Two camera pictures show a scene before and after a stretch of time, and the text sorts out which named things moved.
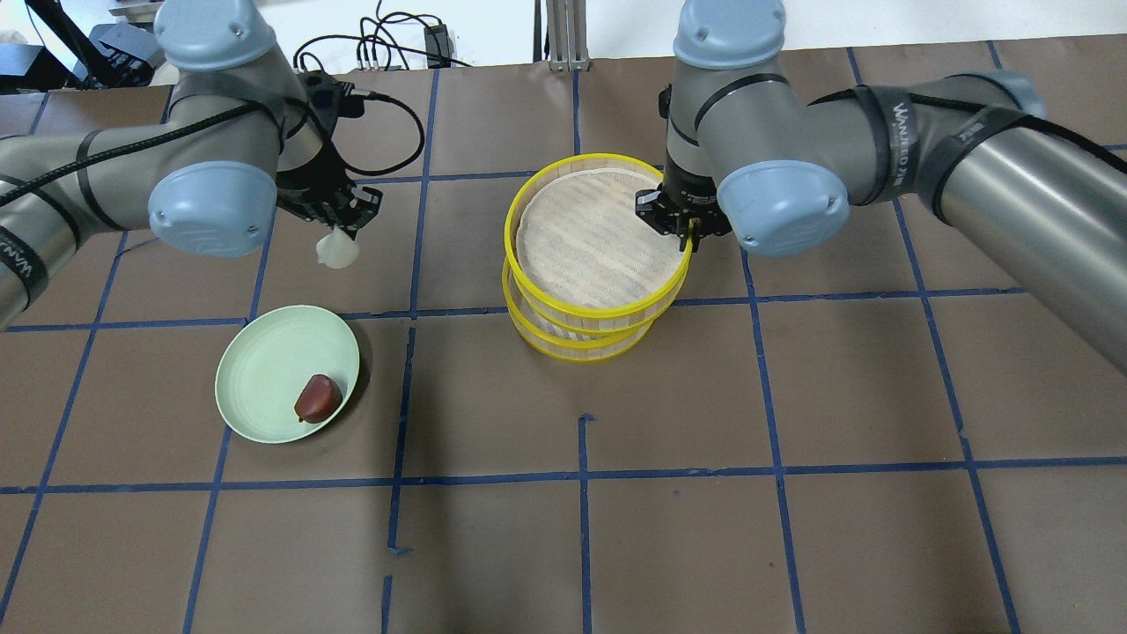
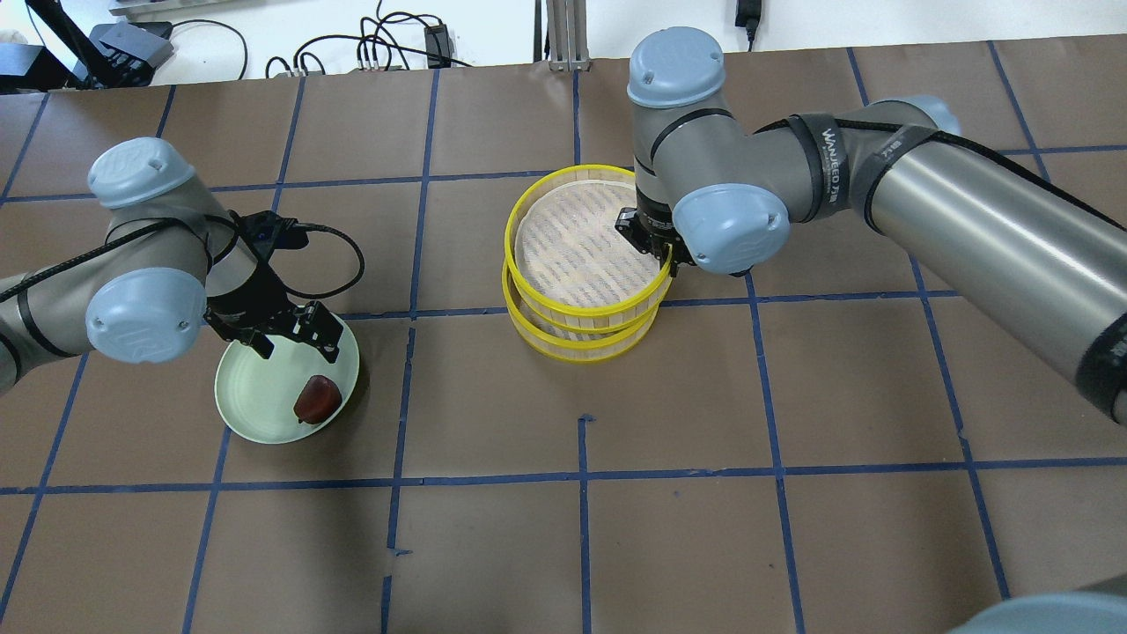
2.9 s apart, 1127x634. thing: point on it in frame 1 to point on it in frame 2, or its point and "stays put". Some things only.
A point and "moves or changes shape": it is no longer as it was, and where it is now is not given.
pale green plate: [268, 359] stays put
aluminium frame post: [566, 23] stays put
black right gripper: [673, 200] to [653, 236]
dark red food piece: [319, 398] stays put
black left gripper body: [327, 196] to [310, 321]
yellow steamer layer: [572, 343] stays put
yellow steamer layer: [579, 257] moves or changes shape
